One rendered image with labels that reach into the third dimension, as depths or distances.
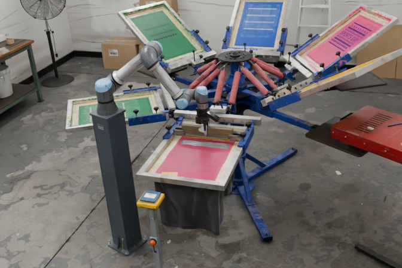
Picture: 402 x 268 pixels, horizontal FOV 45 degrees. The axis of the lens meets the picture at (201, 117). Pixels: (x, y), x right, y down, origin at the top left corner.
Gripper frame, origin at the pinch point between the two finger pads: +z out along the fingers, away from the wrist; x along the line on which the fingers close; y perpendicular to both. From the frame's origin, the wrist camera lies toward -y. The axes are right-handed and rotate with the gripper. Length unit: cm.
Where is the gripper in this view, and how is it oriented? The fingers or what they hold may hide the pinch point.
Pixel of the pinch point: (207, 133)
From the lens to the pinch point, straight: 349.7
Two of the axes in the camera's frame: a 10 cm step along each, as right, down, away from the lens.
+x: -3.1, 4.3, -8.5
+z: 0.6, 9.0, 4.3
